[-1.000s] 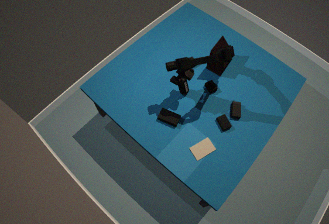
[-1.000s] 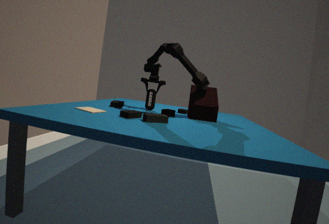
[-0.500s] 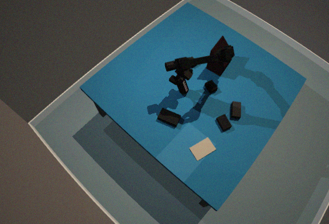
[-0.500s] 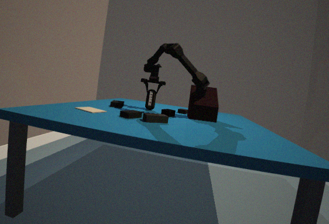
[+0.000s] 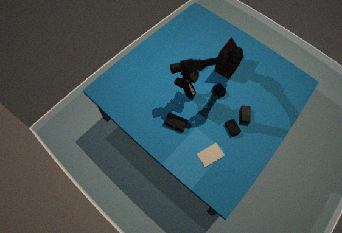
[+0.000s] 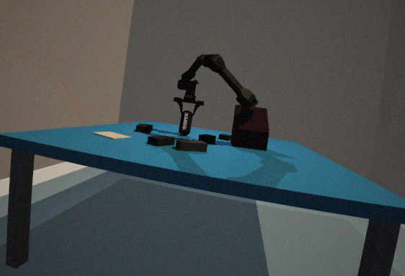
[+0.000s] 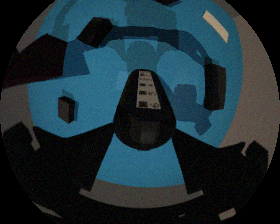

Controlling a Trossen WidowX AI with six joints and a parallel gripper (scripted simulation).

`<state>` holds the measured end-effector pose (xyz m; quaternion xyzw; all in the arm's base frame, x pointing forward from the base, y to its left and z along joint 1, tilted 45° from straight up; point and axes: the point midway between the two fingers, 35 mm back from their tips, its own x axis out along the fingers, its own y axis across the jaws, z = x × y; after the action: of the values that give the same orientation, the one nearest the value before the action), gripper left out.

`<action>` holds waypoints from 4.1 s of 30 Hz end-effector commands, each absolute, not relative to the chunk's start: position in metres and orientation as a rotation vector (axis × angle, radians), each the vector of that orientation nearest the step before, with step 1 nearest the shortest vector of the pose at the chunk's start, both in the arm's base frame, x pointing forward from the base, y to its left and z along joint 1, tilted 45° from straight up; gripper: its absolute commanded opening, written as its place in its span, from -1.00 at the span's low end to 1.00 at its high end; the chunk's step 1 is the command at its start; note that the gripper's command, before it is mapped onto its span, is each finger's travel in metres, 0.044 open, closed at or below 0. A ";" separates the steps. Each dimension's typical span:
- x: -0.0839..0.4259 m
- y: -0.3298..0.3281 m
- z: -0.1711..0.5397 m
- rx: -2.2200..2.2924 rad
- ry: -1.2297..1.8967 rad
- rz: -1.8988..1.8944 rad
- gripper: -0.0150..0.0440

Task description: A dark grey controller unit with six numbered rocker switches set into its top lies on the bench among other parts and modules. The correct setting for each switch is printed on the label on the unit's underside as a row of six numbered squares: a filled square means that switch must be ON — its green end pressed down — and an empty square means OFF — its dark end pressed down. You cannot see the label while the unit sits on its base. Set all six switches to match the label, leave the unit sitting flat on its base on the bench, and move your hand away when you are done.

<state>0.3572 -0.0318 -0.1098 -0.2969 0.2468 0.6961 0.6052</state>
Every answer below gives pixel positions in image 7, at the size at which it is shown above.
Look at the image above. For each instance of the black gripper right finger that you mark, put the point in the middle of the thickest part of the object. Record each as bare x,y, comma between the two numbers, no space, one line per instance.
200,161

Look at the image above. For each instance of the beige flat rectangular block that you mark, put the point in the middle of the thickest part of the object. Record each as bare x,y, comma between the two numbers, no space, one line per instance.
216,25

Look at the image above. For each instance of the dark grey switch panel with green rocker switches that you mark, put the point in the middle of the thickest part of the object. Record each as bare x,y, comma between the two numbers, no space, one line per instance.
144,118

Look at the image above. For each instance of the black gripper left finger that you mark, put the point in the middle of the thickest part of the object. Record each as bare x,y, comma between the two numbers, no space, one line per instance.
81,155

